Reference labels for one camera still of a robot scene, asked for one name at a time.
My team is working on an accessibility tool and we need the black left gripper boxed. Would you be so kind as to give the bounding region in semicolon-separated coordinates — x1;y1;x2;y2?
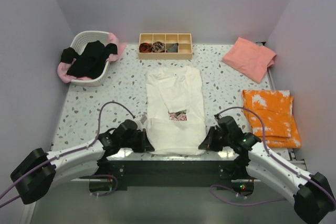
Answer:
120;128;154;152

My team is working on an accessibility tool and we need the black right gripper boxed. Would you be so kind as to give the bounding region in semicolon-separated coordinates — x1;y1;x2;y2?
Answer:
198;126;232;152

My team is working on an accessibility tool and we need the white floral print t-shirt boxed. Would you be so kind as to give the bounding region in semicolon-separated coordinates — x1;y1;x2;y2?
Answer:
146;66;207;156

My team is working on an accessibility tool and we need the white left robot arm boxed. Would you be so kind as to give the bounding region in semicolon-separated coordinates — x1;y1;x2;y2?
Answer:
11;120;154;205

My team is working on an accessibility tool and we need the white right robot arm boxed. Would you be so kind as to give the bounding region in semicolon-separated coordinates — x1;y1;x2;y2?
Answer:
199;114;335;223

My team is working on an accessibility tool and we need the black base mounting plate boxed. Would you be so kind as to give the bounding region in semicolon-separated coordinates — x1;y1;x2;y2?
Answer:
84;160;256;196

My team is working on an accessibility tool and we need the orange tie-dye folded shirt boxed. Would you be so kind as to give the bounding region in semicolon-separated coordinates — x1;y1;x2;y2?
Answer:
242;90;301;148

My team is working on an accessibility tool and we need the salmon pink folded shirt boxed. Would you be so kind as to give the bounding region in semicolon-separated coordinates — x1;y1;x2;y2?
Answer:
222;37;276;83

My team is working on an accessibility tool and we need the wooden compartment organizer box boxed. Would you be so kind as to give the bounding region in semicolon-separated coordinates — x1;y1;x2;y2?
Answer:
138;33;193;60

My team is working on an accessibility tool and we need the orange navy rolled tie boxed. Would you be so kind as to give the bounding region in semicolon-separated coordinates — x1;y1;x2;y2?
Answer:
139;42;152;53

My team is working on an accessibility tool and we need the floral rolled tie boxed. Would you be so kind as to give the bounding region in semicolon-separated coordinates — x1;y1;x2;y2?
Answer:
152;41;165;53

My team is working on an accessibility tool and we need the black garment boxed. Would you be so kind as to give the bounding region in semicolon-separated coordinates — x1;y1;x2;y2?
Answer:
57;40;118;82

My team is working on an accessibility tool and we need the grey folded cloth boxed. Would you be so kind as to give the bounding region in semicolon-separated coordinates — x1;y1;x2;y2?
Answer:
166;43;178;53

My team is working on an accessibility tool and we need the light pink garment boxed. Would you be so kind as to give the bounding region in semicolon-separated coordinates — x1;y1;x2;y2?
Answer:
57;31;126;84

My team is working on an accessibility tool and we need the white plastic laundry basket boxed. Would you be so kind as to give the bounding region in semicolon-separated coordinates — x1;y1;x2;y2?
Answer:
70;30;110;87

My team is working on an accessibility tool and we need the aluminium frame rail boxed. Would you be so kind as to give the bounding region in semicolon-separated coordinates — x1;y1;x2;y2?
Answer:
20;142;322;224

